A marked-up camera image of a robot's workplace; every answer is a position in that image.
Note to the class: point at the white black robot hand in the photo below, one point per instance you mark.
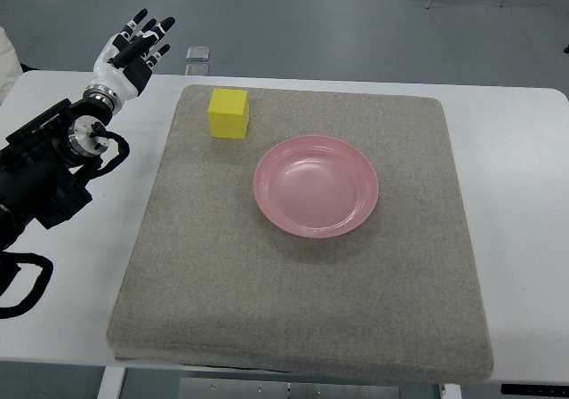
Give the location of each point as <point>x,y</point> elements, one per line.
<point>128,59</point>

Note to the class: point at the white table leg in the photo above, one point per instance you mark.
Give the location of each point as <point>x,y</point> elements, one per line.
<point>111,382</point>

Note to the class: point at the beige fabric mat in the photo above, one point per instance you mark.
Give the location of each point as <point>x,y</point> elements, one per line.
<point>212,282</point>

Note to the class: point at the yellow foam block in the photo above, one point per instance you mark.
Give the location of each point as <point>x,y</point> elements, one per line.
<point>229,113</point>

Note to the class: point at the clear plastic floor box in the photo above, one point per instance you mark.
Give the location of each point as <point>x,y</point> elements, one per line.
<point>198,53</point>

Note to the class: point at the pink plate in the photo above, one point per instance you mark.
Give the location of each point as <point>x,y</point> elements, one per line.
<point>316,187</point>

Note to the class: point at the white garment at edge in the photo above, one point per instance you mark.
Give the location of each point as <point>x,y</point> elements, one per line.
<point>10,68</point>

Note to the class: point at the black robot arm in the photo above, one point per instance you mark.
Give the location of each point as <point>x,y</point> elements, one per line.
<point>49,161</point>

